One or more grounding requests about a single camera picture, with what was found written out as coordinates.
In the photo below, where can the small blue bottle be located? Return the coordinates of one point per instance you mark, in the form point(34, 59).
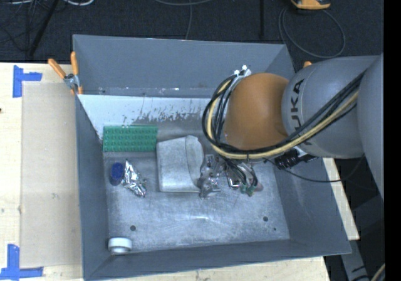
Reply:
point(116, 173)

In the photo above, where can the green studded flat block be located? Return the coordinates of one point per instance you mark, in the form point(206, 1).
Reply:
point(130, 138)

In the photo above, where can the pale wood flat board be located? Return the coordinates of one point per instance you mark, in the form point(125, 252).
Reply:
point(47, 179)

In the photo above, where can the clear plastic container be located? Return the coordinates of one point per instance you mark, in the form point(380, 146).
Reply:
point(175, 165)

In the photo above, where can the grey metal bin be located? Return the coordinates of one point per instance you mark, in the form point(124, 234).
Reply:
point(194, 220)

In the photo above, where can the crumpled silver foil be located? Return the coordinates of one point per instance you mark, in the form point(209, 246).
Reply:
point(134, 179)

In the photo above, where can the pale grey metal gripper finger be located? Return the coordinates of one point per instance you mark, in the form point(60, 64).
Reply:
point(211, 164)
point(209, 186)

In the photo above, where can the white round cap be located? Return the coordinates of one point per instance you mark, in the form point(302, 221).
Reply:
point(119, 244)

